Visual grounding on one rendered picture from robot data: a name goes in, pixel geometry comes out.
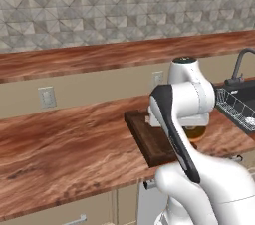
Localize beige cupboard door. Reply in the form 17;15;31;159
116;182;139;225

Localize silver dishwasher handle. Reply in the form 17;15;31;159
142;179;157;191

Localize white dishwasher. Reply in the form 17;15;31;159
136;178;169;225

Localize dark grey tap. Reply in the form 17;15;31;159
223;47;255;88

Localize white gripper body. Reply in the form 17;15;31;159
144;105;164;128

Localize silver drawer handle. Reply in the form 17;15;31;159
62;214;89;225

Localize grey wall socket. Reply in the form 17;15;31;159
151;70;165;88
37;86;58;110

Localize beige drawer front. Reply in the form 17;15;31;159
0;191;114;225

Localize white wire dish rack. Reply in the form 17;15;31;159
214;87;255;127

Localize amber round plate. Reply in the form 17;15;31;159
182;124;207;143

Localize black sink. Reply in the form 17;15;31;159
212;79;255;135

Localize dark brown wooden tray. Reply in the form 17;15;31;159
124;110;197;169

